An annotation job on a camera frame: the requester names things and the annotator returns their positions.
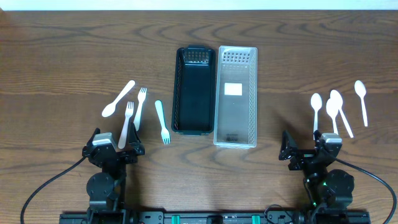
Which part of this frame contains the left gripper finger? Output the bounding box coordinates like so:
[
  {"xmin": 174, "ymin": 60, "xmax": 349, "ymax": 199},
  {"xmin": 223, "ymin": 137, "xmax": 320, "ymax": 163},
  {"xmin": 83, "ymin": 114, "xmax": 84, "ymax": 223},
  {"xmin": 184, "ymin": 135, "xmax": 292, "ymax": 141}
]
[
  {"xmin": 128, "ymin": 123, "xmax": 141, "ymax": 149},
  {"xmin": 86, "ymin": 128, "xmax": 100, "ymax": 147}
]

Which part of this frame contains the mint green plastic fork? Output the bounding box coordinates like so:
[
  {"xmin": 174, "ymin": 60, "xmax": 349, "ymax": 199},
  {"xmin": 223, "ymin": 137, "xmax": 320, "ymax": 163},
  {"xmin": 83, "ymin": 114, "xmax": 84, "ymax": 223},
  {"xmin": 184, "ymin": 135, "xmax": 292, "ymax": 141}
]
[{"xmin": 155, "ymin": 100, "xmax": 170, "ymax": 144}]

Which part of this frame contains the white plastic spoon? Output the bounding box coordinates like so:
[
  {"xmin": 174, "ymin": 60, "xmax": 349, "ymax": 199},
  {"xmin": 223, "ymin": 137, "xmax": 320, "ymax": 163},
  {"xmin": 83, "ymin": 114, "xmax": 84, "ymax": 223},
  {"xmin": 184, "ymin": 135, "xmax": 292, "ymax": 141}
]
[
  {"xmin": 354, "ymin": 80, "xmax": 368, "ymax": 127},
  {"xmin": 326, "ymin": 98, "xmax": 338, "ymax": 134},
  {"xmin": 330, "ymin": 90, "xmax": 354, "ymax": 138},
  {"xmin": 310, "ymin": 93, "xmax": 322, "ymax": 133}
]

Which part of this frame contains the white plastic fork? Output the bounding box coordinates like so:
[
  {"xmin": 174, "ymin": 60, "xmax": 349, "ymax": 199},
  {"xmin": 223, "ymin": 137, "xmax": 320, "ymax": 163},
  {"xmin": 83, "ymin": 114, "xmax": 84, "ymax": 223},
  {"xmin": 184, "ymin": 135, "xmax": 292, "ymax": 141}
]
[
  {"xmin": 133, "ymin": 87, "xmax": 147, "ymax": 131},
  {"xmin": 118, "ymin": 101, "xmax": 134, "ymax": 149}
]

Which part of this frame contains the white spoon wide handle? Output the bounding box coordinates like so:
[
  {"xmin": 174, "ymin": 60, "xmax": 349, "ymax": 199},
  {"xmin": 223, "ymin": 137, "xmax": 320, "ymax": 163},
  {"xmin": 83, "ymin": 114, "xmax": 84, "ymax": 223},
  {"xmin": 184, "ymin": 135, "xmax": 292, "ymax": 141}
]
[{"xmin": 101, "ymin": 80, "xmax": 136, "ymax": 118}]

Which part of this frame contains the clear plastic basket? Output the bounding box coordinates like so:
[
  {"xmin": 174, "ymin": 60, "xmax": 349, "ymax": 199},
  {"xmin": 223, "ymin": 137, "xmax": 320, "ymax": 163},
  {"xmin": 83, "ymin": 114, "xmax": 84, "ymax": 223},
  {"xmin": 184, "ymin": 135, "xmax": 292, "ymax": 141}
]
[{"xmin": 213, "ymin": 45, "xmax": 257, "ymax": 149}]

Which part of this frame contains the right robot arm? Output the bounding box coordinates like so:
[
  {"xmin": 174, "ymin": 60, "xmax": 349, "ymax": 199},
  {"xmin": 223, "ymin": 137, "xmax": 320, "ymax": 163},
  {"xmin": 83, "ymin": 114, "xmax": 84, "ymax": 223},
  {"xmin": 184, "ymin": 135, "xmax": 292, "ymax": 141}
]
[{"xmin": 279, "ymin": 131, "xmax": 354, "ymax": 223}]

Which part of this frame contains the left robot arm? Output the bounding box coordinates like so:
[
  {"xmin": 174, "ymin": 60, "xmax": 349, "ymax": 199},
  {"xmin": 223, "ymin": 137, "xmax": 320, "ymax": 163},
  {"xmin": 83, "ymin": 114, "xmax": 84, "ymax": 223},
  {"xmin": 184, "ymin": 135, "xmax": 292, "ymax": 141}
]
[{"xmin": 82, "ymin": 123, "xmax": 145, "ymax": 224}]

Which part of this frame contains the black plastic basket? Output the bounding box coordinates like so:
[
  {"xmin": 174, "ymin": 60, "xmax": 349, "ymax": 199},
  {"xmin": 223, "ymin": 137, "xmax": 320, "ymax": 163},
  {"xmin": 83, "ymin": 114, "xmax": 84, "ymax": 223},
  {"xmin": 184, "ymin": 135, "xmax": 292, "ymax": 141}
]
[{"xmin": 171, "ymin": 45, "xmax": 216, "ymax": 136}]

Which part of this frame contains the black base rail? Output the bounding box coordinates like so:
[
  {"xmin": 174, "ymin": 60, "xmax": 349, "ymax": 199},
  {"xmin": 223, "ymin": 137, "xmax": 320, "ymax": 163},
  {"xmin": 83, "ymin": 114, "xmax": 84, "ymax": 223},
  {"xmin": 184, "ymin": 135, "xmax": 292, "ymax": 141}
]
[{"xmin": 58, "ymin": 210, "xmax": 371, "ymax": 224}]

